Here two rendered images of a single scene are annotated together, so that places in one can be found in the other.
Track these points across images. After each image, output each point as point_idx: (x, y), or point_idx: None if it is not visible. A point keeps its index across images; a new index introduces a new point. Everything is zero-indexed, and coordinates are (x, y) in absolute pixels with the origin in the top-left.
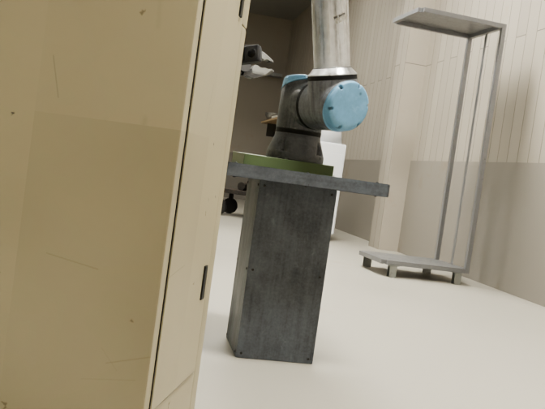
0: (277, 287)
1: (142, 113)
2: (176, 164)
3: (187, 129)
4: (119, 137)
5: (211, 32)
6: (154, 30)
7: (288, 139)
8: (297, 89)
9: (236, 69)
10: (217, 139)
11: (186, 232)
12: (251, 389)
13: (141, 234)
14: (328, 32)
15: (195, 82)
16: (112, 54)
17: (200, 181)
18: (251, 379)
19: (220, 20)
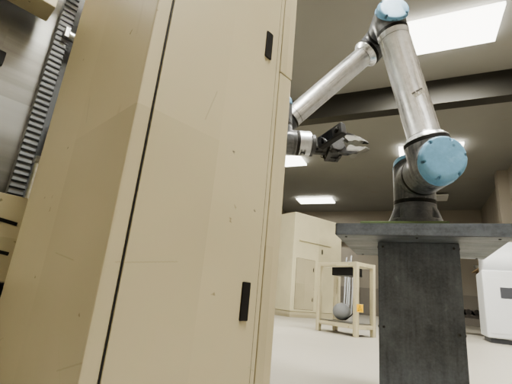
0: (413, 346)
1: (119, 104)
2: (130, 134)
3: (153, 107)
4: (105, 132)
5: (196, 36)
6: (134, 38)
7: (401, 207)
8: (401, 166)
9: (278, 106)
10: (244, 151)
11: (172, 222)
12: None
13: (100, 213)
14: (409, 106)
15: (162, 65)
16: (113, 73)
17: (205, 177)
18: None
19: (218, 37)
